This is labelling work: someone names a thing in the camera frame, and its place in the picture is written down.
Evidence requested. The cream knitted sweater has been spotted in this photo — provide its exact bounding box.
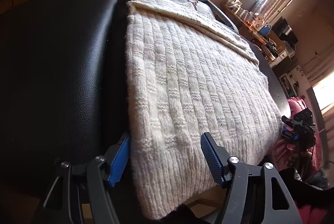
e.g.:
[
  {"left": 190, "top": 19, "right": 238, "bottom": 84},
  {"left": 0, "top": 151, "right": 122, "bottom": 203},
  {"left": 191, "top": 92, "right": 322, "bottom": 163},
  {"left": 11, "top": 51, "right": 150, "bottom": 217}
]
[{"left": 126, "top": 0, "right": 282, "bottom": 220}]

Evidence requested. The pink ruffled garment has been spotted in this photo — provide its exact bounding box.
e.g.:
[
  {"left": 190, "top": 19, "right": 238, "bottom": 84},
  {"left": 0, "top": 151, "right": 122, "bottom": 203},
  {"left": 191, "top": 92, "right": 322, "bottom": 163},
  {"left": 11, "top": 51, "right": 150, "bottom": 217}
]
[{"left": 272, "top": 97, "right": 331, "bottom": 223}]

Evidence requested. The black leather padded bench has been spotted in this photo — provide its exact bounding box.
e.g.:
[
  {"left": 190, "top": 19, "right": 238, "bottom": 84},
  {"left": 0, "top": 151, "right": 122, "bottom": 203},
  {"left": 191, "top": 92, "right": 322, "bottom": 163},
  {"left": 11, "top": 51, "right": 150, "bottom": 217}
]
[{"left": 0, "top": 0, "right": 292, "bottom": 188}]

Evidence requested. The black computer monitor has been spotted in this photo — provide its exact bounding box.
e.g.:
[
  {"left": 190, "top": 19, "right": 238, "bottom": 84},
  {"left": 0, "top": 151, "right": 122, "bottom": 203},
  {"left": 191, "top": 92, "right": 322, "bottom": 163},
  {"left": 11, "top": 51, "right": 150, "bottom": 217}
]
[{"left": 272, "top": 17, "right": 298, "bottom": 45}]

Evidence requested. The blue round-backed chair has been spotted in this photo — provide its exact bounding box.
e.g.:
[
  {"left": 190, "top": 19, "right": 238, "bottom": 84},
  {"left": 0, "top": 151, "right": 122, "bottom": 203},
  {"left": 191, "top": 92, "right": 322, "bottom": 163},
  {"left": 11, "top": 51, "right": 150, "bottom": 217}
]
[{"left": 258, "top": 24, "right": 272, "bottom": 36}]

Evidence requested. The cluttered wooden desk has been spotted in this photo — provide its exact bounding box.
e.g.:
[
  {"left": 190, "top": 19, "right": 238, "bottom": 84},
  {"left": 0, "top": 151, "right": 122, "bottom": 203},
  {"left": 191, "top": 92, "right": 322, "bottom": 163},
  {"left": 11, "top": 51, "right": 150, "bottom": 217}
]
[{"left": 224, "top": 0, "right": 295, "bottom": 67}]

